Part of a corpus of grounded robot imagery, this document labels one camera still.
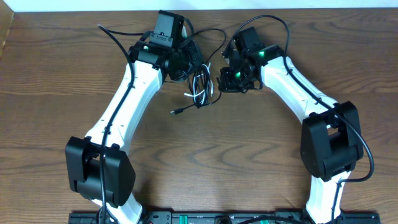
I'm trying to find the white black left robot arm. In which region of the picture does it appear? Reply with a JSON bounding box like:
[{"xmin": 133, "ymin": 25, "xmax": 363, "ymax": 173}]
[{"xmin": 65, "ymin": 11, "xmax": 203, "ymax": 223}]

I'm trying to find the black usb cable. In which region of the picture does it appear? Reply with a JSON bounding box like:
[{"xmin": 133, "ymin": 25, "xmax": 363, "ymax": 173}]
[{"xmin": 170, "ymin": 28, "xmax": 227, "ymax": 116}]

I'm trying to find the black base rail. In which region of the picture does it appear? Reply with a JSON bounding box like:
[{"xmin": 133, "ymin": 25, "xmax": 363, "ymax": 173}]
[{"xmin": 68, "ymin": 210, "xmax": 382, "ymax": 224}]

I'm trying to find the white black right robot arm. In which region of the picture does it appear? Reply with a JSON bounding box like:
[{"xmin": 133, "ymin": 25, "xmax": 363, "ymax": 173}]
[{"xmin": 219, "ymin": 27, "xmax": 364, "ymax": 223}]

